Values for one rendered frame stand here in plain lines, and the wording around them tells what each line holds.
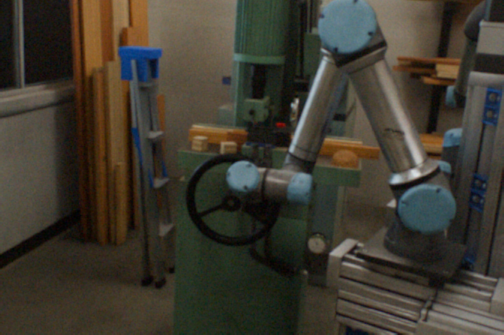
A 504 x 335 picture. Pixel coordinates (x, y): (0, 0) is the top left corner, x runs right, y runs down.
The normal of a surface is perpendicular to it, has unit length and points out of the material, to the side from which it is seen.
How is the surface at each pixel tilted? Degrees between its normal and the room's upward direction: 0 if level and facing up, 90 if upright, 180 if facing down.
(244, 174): 61
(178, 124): 90
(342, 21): 83
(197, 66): 90
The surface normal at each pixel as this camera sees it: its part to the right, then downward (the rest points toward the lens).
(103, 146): 0.96, 0.08
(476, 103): -0.49, 0.17
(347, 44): -0.29, 0.09
